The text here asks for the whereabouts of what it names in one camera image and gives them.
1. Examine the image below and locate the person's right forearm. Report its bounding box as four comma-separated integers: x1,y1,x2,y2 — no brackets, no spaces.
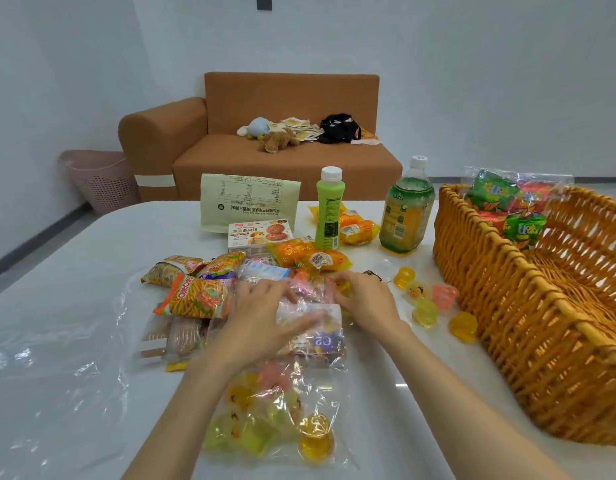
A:
387,320,574,480

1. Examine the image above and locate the clear brown biscuit packet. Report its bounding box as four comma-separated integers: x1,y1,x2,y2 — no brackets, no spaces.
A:
137,315,208,366

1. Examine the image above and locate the person's right hand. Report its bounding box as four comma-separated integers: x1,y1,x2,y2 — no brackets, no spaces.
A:
330,271,414,341

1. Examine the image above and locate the bag of green red snacks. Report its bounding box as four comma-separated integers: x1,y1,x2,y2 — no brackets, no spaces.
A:
461,167,574,251

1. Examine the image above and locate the pink plastic laundry basket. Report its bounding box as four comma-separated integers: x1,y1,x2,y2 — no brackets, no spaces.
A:
59,149,142,216

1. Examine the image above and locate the pile of pale paper sachets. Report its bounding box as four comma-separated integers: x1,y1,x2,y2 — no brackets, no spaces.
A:
268,116,325,143

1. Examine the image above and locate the black bag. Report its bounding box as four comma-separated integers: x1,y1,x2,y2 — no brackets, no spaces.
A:
317,113,363,145

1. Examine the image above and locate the blue plush toy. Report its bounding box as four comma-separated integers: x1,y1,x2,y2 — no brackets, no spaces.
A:
236,117,272,141

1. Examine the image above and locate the orange fabric sofa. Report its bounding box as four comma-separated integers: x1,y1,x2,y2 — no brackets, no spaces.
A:
118,72,404,202

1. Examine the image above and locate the heap of assorted jelly cups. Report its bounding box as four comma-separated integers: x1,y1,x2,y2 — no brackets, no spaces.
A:
206,277,347,464

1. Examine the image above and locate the small green drink bottle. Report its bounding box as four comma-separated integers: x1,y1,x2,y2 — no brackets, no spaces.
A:
314,166,344,251

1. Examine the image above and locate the clear plastic bag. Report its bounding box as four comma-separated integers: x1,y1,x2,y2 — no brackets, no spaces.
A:
202,273,355,469

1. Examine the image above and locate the brown striped snack packet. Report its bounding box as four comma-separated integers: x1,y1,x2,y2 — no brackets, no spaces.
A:
140,255,205,288

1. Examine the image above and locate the beige paper pouch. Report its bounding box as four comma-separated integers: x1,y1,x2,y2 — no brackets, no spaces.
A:
199,173,302,235

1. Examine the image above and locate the orange stick snack packet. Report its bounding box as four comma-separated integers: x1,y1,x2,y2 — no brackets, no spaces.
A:
152,275,230,321

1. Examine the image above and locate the blue white snack packet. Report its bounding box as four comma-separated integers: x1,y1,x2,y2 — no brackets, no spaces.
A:
236,258,292,284

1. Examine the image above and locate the white cookie box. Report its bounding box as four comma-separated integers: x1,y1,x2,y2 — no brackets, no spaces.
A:
227,219,294,256

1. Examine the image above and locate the yellow-green jelly cup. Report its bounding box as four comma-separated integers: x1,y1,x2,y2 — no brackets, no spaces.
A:
411,298,440,330

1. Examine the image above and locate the orange bread packet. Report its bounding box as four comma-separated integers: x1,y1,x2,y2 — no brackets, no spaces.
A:
268,236,320,269
308,204,363,226
297,249,353,274
339,220,381,246

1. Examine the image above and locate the clear plastic sheet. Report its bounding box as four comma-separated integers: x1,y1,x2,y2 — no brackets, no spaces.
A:
0,273,141,448

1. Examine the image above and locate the yellow jelly cup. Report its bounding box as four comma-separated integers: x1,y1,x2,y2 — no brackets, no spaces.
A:
392,267,417,291
448,311,479,344

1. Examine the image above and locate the pink jelly cup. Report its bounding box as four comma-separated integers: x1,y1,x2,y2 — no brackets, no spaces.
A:
431,284,460,312

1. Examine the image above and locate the large green tea bottle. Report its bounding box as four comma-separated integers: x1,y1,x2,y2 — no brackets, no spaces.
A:
378,155,437,255

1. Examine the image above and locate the person's left forearm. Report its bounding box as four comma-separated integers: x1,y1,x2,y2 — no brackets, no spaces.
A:
120,345,261,480

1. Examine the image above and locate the woven wicker basket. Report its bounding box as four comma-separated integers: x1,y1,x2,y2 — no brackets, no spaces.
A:
432,183,616,448

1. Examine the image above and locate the brown plush toy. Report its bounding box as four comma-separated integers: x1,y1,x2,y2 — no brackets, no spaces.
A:
258,128,302,154

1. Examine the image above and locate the person's left hand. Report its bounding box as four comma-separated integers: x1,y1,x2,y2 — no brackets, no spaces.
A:
203,279,322,369

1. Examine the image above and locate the duck print jelly cup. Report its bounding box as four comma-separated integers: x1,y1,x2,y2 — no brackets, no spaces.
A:
405,281,432,306

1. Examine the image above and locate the yellow purple snack packet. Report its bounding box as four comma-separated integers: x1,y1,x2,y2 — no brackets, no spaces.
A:
197,251,247,281

